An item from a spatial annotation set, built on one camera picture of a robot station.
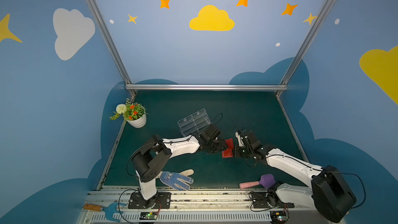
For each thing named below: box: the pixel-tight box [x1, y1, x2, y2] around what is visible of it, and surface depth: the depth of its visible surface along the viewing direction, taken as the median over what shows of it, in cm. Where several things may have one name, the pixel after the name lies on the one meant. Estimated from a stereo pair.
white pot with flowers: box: [109, 98, 150, 129], surface depth 94 cm
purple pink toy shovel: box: [238, 173, 276, 190], surface depth 80 cm
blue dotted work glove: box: [159, 169, 195, 191], surface depth 82 cm
